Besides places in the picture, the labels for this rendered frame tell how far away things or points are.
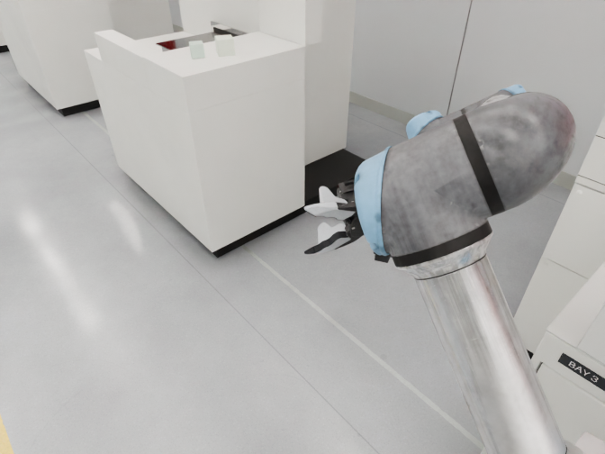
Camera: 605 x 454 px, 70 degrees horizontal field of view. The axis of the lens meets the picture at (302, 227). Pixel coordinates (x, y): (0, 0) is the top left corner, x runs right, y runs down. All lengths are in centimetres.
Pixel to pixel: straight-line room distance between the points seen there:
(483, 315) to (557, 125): 21
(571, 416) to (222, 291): 151
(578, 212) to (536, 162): 113
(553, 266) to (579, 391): 71
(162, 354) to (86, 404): 32
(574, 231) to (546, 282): 24
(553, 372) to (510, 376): 56
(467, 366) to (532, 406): 8
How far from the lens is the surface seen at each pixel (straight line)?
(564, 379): 110
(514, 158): 47
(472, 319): 51
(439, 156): 47
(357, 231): 81
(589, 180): 156
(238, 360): 188
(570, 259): 170
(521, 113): 49
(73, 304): 231
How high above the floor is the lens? 153
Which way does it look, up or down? 38 degrees down
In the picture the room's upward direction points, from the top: straight up
